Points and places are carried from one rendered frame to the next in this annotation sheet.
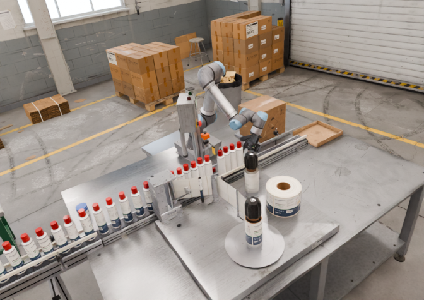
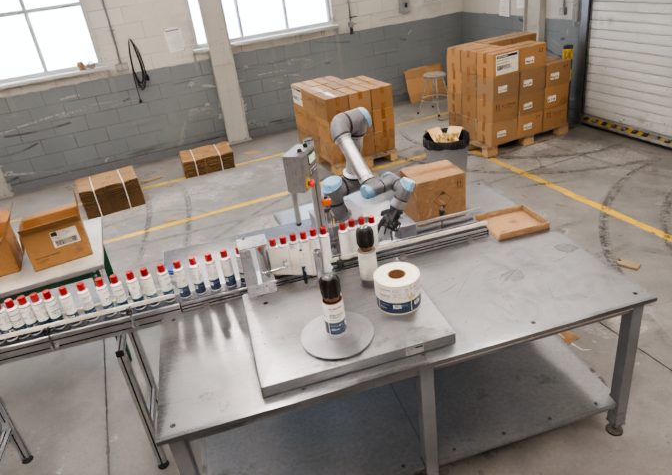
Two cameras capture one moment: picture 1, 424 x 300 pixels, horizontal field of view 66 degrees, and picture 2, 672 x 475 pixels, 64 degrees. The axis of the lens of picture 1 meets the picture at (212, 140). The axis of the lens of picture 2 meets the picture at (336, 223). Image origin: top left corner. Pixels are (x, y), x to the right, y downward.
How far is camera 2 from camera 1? 0.95 m
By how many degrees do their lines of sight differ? 17
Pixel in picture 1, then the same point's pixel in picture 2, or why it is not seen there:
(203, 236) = (285, 318)
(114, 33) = (313, 60)
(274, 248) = (356, 343)
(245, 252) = (321, 341)
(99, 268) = (167, 332)
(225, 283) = (281, 367)
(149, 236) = (232, 311)
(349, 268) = (509, 417)
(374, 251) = (559, 405)
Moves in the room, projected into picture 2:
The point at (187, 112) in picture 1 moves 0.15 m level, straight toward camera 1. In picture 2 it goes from (295, 167) to (286, 180)
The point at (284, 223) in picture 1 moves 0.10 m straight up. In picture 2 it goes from (387, 320) to (385, 301)
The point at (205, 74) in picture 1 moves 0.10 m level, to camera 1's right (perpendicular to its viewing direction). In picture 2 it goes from (338, 123) to (356, 122)
